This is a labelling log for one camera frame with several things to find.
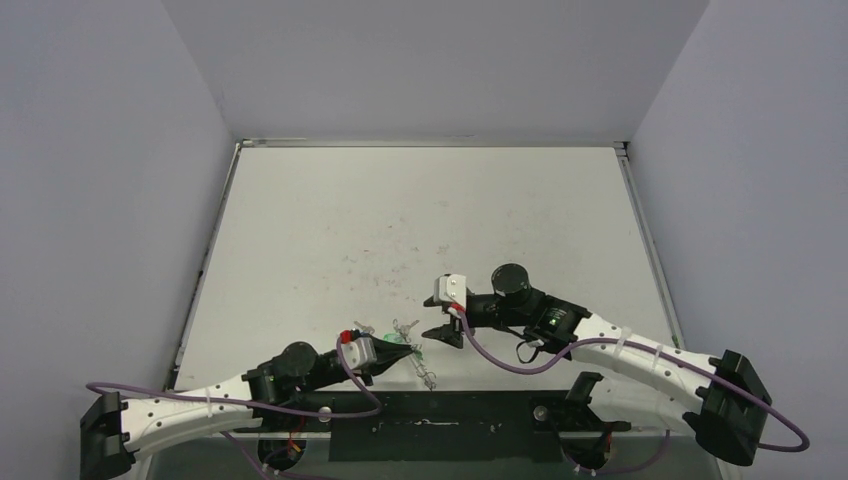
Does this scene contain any green key tag with key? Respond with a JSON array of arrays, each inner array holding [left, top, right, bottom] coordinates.
[[354, 321, 375, 335]]

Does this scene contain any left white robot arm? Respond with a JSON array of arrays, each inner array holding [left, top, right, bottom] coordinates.
[[79, 330, 416, 479]]

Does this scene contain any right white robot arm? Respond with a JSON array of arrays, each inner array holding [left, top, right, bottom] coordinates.
[[423, 263, 773, 467]]

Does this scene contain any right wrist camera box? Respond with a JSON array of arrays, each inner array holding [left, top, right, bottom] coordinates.
[[433, 274, 468, 312]]

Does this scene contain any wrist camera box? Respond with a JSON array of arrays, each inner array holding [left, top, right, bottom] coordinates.
[[433, 274, 468, 312], [340, 330, 377, 370]]

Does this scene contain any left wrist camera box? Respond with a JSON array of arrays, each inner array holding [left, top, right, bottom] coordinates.
[[340, 330, 377, 370]]

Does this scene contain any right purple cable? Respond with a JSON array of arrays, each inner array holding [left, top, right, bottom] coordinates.
[[457, 307, 811, 477]]

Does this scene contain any purple cable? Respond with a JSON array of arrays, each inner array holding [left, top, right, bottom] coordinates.
[[457, 307, 811, 477], [86, 331, 386, 480]]

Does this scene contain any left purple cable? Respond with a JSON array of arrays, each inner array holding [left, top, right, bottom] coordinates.
[[86, 331, 386, 480]]

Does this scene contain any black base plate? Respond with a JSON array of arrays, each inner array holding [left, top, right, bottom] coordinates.
[[256, 390, 631, 462]]

